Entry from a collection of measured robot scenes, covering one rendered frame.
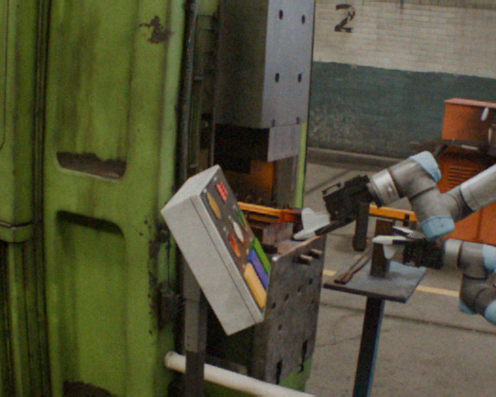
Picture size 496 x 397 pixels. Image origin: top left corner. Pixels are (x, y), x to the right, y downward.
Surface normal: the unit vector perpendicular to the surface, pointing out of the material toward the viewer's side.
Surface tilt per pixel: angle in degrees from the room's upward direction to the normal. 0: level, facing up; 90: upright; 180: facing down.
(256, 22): 90
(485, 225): 90
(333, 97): 93
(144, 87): 89
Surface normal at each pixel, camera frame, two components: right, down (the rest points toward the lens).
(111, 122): -0.48, 0.15
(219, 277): -0.07, 0.22
